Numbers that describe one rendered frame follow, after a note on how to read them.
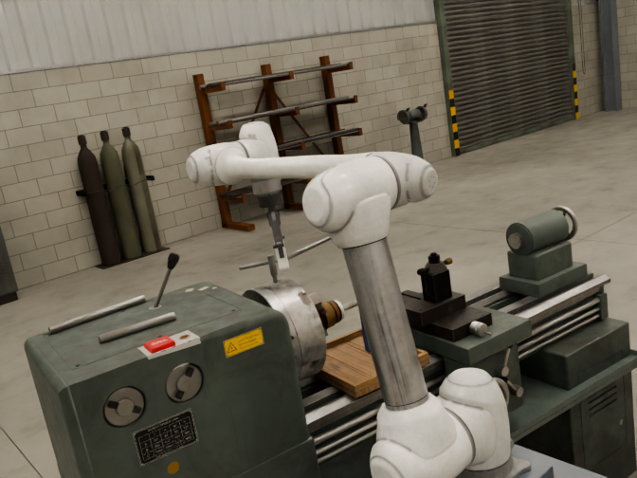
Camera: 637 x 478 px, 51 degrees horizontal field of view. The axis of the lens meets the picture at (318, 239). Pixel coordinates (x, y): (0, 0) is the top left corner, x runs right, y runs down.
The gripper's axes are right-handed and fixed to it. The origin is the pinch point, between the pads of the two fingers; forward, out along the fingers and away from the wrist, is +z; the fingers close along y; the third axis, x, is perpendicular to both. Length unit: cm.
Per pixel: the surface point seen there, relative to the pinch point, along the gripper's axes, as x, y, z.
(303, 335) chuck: -1.5, -15.1, 20.3
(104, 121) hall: 182, 652, -78
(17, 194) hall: 284, 588, -14
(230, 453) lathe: 23, -39, 39
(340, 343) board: -14, 29, 41
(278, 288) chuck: 3.1, -5.6, 7.6
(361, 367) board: -17.9, 6.0, 42.3
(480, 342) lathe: -56, -1, 40
